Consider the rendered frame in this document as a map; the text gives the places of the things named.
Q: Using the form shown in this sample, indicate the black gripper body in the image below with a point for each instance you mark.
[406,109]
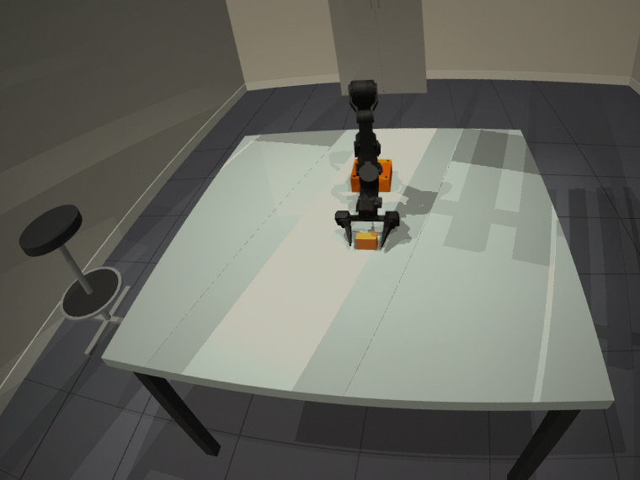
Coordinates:
[367,215]

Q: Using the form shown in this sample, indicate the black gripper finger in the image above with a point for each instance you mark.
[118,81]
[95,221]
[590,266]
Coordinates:
[388,225]
[348,228]

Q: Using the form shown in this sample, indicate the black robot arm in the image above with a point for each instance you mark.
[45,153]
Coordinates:
[364,94]

